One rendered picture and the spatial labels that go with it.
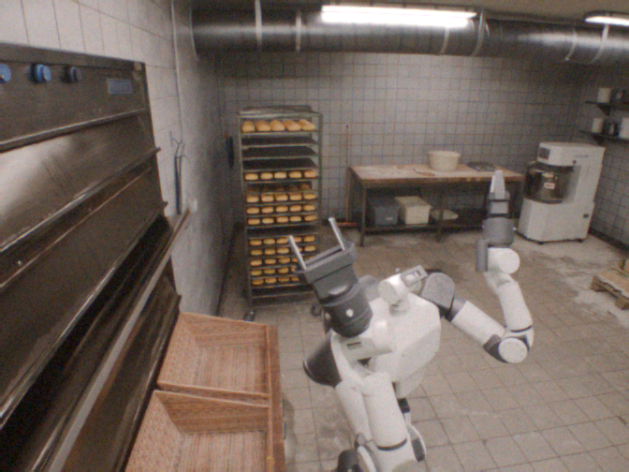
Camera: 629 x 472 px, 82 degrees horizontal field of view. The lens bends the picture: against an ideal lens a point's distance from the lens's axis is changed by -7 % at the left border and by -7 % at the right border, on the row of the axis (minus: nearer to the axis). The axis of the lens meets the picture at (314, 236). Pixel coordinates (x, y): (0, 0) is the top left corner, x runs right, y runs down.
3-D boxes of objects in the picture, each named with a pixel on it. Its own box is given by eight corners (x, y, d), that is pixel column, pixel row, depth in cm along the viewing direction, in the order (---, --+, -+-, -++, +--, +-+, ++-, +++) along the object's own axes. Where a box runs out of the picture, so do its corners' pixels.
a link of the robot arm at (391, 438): (362, 403, 72) (390, 495, 71) (408, 383, 75) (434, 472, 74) (343, 390, 82) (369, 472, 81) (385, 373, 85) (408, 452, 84)
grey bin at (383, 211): (373, 226, 509) (374, 208, 501) (364, 213, 555) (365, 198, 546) (400, 225, 513) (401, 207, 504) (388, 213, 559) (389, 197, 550)
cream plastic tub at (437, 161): (433, 172, 504) (435, 156, 496) (422, 166, 543) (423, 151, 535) (463, 171, 509) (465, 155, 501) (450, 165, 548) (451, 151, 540)
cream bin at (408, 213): (404, 224, 514) (406, 207, 505) (392, 213, 559) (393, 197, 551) (430, 223, 518) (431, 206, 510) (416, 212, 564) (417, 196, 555)
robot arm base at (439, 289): (427, 334, 126) (401, 311, 130) (449, 309, 132) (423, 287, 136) (443, 316, 114) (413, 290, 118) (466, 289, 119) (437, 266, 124)
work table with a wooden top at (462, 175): (358, 246, 502) (361, 179, 468) (346, 226, 576) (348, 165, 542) (512, 239, 526) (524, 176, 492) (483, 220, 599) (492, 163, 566)
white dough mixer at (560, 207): (529, 247, 499) (549, 148, 450) (504, 231, 553) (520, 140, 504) (587, 243, 509) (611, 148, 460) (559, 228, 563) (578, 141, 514)
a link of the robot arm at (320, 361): (321, 399, 93) (300, 352, 102) (347, 395, 99) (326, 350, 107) (348, 374, 88) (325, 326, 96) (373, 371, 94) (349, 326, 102)
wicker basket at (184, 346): (166, 430, 166) (154, 383, 156) (185, 350, 218) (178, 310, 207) (274, 420, 172) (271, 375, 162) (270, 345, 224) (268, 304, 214)
